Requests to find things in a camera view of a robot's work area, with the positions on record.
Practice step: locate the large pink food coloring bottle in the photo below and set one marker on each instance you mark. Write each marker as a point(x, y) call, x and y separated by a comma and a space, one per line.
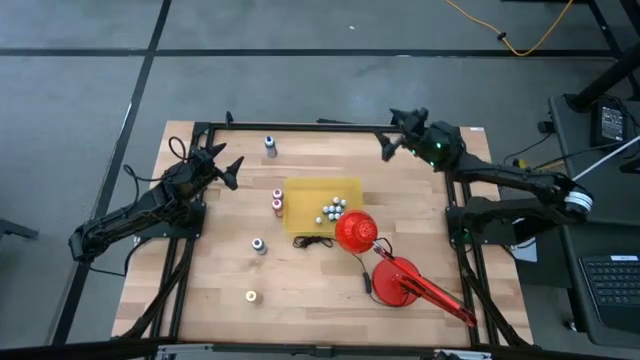
point(277, 194)

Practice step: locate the black power adapter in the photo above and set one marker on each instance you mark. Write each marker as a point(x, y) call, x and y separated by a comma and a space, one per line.
point(611, 124)

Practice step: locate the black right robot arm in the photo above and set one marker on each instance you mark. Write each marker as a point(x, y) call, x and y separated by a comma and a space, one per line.
point(510, 175)

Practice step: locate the dark chair base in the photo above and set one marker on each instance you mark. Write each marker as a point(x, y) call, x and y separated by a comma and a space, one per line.
point(15, 229)

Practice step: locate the black floor plug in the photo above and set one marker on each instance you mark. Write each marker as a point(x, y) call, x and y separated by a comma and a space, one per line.
point(545, 127)

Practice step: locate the black keyboard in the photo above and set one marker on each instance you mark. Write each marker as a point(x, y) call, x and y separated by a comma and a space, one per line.
point(612, 285)

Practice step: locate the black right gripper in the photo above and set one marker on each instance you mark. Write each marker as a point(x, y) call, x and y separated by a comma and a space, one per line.
point(435, 145)

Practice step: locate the large blue food coloring bottle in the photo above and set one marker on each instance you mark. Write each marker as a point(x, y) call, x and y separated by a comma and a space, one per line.
point(270, 147)

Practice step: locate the black slanted pole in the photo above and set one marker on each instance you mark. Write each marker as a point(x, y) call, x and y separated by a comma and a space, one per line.
point(605, 80)

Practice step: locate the dark grey desk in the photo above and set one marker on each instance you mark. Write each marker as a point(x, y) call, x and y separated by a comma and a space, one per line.
point(617, 200)
point(575, 310)

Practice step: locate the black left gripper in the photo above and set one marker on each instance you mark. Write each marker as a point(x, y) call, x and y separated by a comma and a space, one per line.
point(204, 166)

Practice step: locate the red desk lamp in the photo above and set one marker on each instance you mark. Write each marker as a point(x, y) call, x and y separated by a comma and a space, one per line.
point(356, 231)

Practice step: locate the large orange food coloring bottle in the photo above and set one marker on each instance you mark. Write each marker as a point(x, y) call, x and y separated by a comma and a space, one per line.
point(277, 205)

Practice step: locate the large purple food coloring bottle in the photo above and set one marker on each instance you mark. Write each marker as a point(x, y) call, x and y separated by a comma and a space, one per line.
point(258, 245)

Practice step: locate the black aluminium table frame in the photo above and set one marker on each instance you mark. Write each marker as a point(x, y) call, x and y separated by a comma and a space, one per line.
point(325, 126)

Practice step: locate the white power box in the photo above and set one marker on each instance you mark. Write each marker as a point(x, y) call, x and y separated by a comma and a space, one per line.
point(527, 252)

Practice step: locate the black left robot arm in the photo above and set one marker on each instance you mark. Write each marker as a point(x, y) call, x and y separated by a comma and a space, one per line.
point(125, 220)

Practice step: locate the yellow translucent plastic bin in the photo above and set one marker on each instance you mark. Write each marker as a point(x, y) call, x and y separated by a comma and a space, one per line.
point(305, 205)

